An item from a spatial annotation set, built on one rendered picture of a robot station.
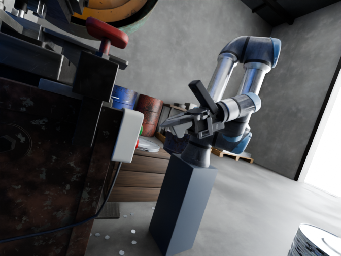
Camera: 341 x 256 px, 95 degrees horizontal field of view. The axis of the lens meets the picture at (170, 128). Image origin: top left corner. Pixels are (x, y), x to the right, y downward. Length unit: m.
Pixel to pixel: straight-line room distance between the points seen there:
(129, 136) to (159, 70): 3.87
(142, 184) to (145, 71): 3.31
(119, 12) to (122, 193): 1.06
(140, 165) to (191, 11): 4.40
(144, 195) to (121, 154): 0.82
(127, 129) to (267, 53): 0.67
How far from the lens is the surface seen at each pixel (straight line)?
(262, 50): 0.84
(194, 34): 4.84
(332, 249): 1.03
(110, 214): 0.81
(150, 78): 4.13
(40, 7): 0.72
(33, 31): 0.64
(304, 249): 0.99
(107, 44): 0.34
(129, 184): 1.13
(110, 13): 1.08
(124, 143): 0.41
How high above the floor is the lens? 0.65
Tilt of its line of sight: 5 degrees down
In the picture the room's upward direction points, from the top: 17 degrees clockwise
